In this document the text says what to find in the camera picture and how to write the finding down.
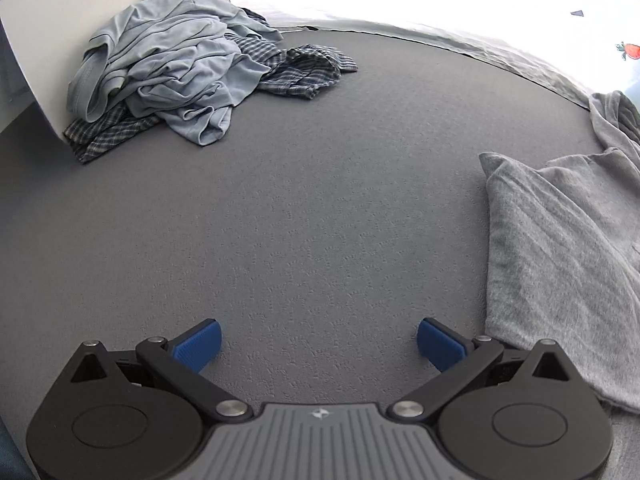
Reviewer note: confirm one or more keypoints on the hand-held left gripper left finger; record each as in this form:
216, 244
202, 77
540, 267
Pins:
197, 345

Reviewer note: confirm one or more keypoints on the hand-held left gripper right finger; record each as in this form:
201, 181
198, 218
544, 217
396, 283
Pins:
440, 345

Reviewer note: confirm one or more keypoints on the grey zip hoodie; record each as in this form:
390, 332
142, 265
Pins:
550, 235

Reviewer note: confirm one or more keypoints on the grey textured mat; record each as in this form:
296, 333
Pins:
300, 210

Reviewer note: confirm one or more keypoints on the light blue garment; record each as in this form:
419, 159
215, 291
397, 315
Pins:
175, 60

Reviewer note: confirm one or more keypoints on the plaid garment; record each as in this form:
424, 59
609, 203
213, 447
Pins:
300, 67

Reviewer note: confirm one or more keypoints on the printed white sheet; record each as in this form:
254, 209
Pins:
450, 0

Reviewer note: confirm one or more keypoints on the white board panel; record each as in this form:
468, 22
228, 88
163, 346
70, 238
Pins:
60, 5

